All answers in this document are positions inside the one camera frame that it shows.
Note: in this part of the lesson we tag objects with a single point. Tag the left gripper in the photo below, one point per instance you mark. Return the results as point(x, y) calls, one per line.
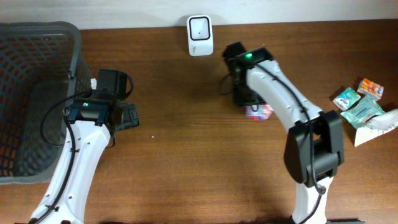
point(130, 114)

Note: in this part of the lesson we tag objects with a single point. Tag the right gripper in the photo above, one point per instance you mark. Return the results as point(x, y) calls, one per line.
point(244, 96)

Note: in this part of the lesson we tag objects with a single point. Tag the red purple snack bag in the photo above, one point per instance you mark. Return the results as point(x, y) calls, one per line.
point(259, 112)

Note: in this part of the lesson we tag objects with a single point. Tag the green tissue pack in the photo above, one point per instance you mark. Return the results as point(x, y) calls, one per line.
point(346, 99)

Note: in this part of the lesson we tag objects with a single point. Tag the small orange box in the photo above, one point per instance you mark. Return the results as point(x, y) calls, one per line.
point(374, 90)

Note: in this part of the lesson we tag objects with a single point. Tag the teal wet wipes pouch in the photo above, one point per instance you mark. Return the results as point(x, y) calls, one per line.
point(366, 109)

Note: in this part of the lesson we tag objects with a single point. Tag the white tube gold cap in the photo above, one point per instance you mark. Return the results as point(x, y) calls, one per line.
point(375, 127)

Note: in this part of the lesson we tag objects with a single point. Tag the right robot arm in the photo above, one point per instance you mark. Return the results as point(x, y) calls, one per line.
point(314, 147)

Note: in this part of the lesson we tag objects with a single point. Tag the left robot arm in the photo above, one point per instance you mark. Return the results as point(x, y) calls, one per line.
point(92, 119)

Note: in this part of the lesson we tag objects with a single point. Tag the white barcode scanner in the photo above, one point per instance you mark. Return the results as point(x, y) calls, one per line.
point(200, 35)

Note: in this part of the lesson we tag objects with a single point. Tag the grey plastic mesh basket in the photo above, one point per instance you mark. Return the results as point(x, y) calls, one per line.
point(41, 64)

